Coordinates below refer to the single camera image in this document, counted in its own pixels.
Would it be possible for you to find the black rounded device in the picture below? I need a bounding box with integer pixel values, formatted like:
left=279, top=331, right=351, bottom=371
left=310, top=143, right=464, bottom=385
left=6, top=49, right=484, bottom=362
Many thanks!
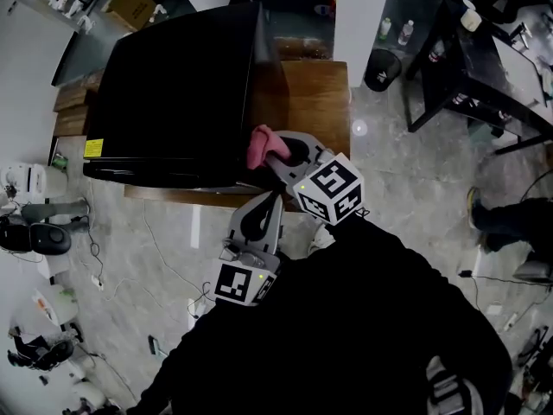
left=0, top=221, right=73, bottom=258

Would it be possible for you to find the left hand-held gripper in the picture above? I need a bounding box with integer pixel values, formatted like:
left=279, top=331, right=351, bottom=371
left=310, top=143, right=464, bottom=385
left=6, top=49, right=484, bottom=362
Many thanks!
left=208, top=190, right=286, bottom=308

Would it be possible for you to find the wooden platform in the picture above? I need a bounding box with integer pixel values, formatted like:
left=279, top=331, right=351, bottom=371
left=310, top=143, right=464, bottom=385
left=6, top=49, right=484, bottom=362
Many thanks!
left=124, top=60, right=352, bottom=214

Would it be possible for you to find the person's black clothed torso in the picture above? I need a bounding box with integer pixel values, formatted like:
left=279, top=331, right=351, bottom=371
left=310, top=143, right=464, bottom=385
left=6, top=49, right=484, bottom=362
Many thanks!
left=129, top=214, right=515, bottom=415

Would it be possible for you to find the black table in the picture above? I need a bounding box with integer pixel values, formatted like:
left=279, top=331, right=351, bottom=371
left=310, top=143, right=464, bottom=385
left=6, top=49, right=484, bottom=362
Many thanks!
left=404, top=0, right=553, bottom=156

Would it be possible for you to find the black mesh trash can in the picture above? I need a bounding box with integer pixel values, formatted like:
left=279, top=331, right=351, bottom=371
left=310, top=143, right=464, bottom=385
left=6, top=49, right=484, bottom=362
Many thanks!
left=364, top=48, right=404, bottom=93

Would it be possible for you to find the person's right shoe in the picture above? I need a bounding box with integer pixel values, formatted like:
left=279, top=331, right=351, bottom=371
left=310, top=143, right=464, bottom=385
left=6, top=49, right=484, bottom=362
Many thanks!
left=308, top=225, right=336, bottom=257

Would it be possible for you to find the clear plastic bottle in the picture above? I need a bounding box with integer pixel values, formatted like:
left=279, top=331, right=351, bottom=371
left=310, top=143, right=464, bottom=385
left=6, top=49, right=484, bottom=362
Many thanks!
left=397, top=18, right=416, bottom=47

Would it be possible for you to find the person's left forearm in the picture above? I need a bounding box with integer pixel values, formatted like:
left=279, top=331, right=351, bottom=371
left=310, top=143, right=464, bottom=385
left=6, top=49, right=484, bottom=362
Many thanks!
left=172, top=291, right=282, bottom=362

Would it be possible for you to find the person's right forearm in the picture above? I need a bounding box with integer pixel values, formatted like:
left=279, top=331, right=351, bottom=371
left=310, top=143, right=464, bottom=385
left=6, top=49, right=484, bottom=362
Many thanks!
left=321, top=214, right=437, bottom=302

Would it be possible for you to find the white rounded appliance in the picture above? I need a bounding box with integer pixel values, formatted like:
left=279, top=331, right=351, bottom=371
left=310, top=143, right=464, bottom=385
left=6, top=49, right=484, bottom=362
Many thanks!
left=0, top=162, right=48, bottom=199

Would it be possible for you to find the pink cloth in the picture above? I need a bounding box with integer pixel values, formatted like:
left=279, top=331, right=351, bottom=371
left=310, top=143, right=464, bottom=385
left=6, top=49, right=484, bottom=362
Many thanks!
left=245, top=124, right=293, bottom=171

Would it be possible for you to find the white cup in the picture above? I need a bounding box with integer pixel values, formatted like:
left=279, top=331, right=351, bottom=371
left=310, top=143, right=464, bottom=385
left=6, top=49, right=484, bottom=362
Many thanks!
left=459, top=0, right=482, bottom=33

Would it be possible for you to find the red label bottle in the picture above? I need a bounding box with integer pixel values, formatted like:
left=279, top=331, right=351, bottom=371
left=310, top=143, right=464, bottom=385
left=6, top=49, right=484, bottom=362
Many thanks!
left=427, top=39, right=447, bottom=64

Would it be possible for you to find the large black glossy box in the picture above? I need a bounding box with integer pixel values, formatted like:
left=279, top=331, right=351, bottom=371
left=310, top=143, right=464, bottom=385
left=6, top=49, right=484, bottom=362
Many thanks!
left=81, top=1, right=289, bottom=189

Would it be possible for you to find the cardboard box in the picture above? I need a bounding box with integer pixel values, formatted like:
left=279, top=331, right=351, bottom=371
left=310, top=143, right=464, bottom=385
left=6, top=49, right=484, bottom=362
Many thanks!
left=101, top=0, right=159, bottom=32

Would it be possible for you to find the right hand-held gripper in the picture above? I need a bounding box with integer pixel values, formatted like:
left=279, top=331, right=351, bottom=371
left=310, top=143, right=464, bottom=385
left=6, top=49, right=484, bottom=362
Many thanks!
left=264, top=130, right=366, bottom=227

